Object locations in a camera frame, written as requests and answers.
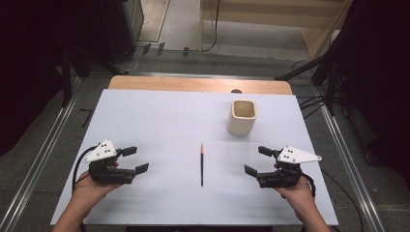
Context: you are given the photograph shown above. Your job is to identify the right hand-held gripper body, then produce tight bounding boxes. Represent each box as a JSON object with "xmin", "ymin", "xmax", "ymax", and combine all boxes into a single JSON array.
[{"xmin": 255, "ymin": 145, "xmax": 323, "ymax": 189}]

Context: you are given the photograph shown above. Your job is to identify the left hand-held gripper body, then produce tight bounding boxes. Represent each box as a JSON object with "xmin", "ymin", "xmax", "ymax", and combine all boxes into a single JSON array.
[{"xmin": 82, "ymin": 139, "xmax": 138, "ymax": 186}]

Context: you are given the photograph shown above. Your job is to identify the cream square pen holder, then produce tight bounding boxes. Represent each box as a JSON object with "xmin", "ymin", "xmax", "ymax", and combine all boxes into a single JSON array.
[{"xmin": 226, "ymin": 99, "xmax": 258, "ymax": 137}]

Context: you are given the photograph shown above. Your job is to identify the black pencil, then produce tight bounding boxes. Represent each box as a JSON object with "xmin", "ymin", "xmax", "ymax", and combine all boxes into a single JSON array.
[{"xmin": 199, "ymin": 143, "xmax": 205, "ymax": 188}]

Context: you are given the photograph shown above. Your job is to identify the person's right hand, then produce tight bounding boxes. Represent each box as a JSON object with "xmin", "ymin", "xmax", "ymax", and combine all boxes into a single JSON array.
[{"xmin": 273, "ymin": 162, "xmax": 316, "ymax": 212}]

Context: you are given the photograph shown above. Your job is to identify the person's left hand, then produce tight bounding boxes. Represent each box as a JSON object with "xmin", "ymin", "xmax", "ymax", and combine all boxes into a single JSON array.
[{"xmin": 72, "ymin": 160, "xmax": 126, "ymax": 207}]

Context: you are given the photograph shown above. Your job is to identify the white board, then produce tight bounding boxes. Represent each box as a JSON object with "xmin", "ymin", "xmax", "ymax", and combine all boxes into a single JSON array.
[{"xmin": 50, "ymin": 89, "xmax": 339, "ymax": 226}]

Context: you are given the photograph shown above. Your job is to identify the wooden table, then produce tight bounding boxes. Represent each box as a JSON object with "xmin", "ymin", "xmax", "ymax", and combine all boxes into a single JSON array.
[{"xmin": 107, "ymin": 75, "xmax": 294, "ymax": 96}]

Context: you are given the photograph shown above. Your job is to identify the black metal stand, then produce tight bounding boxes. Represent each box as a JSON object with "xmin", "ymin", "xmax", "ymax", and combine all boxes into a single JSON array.
[
  {"xmin": 275, "ymin": 52, "xmax": 344, "ymax": 117},
  {"xmin": 59, "ymin": 44, "xmax": 129, "ymax": 108}
]

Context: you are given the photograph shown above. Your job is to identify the light wooden cabinet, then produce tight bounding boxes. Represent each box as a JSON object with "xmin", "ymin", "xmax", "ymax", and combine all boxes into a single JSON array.
[{"xmin": 199, "ymin": 0, "xmax": 355, "ymax": 61}]

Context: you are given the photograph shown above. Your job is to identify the black cabinet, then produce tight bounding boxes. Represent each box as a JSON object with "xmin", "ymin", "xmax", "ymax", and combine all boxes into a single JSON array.
[{"xmin": 98, "ymin": 0, "xmax": 145, "ymax": 63}]

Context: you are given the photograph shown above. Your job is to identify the dark curtain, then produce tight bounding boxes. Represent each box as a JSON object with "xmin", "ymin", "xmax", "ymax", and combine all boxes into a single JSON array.
[
  {"xmin": 332, "ymin": 0, "xmax": 410, "ymax": 189},
  {"xmin": 0, "ymin": 0, "xmax": 107, "ymax": 158}
]

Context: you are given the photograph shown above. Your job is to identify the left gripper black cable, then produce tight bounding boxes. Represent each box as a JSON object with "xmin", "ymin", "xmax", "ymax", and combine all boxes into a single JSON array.
[{"xmin": 72, "ymin": 145, "xmax": 100, "ymax": 192}]

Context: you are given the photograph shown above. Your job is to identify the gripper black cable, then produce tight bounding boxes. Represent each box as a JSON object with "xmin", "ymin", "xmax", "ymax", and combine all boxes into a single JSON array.
[
  {"xmin": 302, "ymin": 172, "xmax": 317, "ymax": 198},
  {"xmin": 72, "ymin": 145, "xmax": 100, "ymax": 192}
]

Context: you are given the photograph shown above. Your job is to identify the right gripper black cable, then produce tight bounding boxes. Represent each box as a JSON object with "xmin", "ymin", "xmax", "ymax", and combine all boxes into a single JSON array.
[{"xmin": 302, "ymin": 172, "xmax": 317, "ymax": 198}]

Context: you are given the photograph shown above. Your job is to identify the bundle of black cables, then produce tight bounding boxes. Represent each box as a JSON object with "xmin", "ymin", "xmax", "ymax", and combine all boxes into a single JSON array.
[{"xmin": 296, "ymin": 94, "xmax": 327, "ymax": 120}]

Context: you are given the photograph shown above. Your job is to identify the metal floor rail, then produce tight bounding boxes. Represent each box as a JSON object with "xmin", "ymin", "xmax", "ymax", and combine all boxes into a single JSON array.
[
  {"xmin": 317, "ymin": 88, "xmax": 387, "ymax": 232},
  {"xmin": 0, "ymin": 76, "xmax": 82, "ymax": 232}
]

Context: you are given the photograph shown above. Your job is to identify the thin black floor cable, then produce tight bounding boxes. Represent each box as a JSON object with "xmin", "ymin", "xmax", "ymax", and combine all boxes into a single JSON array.
[{"xmin": 321, "ymin": 168, "xmax": 365, "ymax": 232}]

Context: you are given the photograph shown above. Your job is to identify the white floor cable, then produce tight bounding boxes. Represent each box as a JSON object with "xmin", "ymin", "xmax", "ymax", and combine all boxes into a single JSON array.
[{"xmin": 119, "ymin": 44, "xmax": 147, "ymax": 73}]

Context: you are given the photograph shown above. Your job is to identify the hanging black cable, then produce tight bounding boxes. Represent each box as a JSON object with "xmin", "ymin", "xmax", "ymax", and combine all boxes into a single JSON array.
[{"xmin": 201, "ymin": 0, "xmax": 222, "ymax": 53}]

